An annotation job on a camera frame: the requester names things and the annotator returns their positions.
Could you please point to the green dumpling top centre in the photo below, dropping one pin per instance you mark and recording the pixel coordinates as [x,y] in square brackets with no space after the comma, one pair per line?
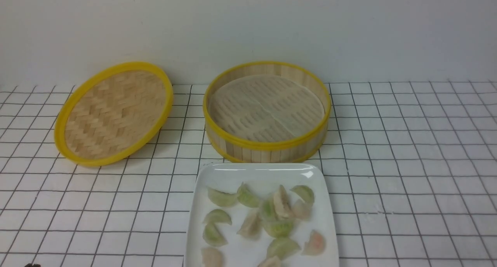
[246,197]

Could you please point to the green dumpling top right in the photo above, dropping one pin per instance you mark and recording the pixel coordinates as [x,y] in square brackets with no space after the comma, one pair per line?
[305,193]

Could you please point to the pink dumpling edge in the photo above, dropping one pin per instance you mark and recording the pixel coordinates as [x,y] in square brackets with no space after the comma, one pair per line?
[315,245]

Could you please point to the green dumpling middle left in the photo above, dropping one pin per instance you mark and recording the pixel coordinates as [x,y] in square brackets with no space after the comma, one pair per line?
[217,216]

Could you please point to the green dumpling far left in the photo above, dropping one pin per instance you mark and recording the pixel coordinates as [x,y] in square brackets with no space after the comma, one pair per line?
[222,199]

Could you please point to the large green dumpling centre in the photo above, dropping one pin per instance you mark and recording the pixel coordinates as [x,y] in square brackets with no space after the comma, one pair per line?
[278,228]

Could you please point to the yellow-rimmed bamboo steamer basket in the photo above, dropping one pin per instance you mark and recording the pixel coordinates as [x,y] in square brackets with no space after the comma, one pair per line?
[240,150]

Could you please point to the white square plate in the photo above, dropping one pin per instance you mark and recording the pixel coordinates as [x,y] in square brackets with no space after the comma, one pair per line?
[263,180]

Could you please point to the beige upright dumpling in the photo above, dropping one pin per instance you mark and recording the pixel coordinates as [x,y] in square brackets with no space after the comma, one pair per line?
[281,203]

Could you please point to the green dumpling lower left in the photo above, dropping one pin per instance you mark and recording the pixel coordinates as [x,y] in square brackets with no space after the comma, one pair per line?
[212,236]

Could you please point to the pale dumpling bottom left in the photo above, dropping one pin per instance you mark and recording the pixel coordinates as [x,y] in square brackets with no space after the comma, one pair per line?
[212,257]

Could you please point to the yellow-rimmed bamboo steamer lid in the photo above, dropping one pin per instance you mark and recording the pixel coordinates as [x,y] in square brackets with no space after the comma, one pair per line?
[113,114]

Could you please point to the beige dumpling centre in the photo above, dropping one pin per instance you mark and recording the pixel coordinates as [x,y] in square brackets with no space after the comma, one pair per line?
[251,227]

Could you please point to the green dumpling lower right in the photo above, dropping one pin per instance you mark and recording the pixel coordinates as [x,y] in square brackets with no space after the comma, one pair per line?
[282,248]

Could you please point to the white steamer liner paper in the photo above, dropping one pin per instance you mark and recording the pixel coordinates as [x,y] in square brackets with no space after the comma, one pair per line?
[265,108]

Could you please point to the pale pink dumpling right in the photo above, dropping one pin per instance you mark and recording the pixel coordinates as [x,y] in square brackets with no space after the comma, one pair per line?
[302,210]

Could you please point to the beige dumpling bottom edge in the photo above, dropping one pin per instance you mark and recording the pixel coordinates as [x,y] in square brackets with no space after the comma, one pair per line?
[274,261]

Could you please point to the dark object bottom left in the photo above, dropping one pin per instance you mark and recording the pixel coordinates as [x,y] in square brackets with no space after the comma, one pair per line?
[32,265]

